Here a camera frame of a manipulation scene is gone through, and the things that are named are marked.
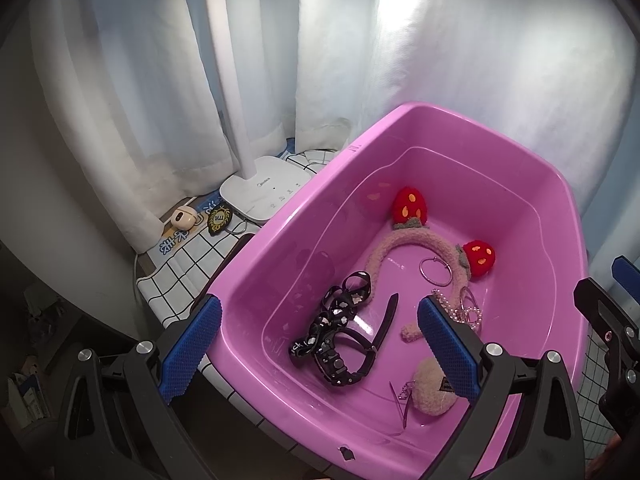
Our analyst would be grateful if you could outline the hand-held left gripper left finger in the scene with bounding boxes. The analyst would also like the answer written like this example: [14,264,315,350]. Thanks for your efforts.
[52,294,223,480]

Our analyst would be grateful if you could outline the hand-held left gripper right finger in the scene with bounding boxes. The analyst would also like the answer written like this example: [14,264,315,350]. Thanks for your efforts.
[416,294,586,480]

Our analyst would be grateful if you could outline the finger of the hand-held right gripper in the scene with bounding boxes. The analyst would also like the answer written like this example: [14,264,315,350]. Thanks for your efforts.
[573,276,640,346]
[611,255,640,306]

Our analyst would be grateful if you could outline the pearl hair claw clip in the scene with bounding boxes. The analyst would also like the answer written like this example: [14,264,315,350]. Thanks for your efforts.
[431,286,483,333]

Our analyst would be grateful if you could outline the beige fluffy pom keychain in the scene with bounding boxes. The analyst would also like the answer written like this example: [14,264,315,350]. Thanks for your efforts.
[411,357,468,417]

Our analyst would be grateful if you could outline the silver hoop earring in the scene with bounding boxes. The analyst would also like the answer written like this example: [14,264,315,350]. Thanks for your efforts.
[419,256,454,288]

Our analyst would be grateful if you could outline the black wristwatch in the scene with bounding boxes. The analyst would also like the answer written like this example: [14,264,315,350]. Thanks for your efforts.
[312,292,399,387]

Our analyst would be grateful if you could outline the black patterned hair ribbon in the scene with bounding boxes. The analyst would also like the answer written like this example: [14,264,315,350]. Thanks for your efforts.
[290,271,373,358]

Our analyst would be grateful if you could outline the pink plastic bin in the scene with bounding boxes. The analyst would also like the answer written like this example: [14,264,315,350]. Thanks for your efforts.
[192,101,591,480]

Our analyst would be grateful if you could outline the person's right hand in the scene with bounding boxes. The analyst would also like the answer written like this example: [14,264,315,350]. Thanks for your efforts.
[585,432,626,480]

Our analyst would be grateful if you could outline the white blue printed mat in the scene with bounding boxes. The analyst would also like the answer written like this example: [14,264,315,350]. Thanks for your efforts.
[159,137,301,261]

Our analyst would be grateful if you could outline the pink strawberry headband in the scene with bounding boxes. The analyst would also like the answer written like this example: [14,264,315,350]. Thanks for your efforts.
[366,186,497,343]

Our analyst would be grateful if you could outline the black gold embroidered badge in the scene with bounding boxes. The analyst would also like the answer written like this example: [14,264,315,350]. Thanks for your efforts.
[206,207,233,236]

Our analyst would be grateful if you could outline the white and blue box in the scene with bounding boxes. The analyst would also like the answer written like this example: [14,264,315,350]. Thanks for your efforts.
[12,372,51,421]

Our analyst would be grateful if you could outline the white desk lamp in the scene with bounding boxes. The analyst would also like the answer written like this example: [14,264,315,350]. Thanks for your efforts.
[197,0,313,224]

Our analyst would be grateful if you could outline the sheer white curtain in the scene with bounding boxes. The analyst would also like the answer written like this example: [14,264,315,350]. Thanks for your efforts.
[25,0,640,261]

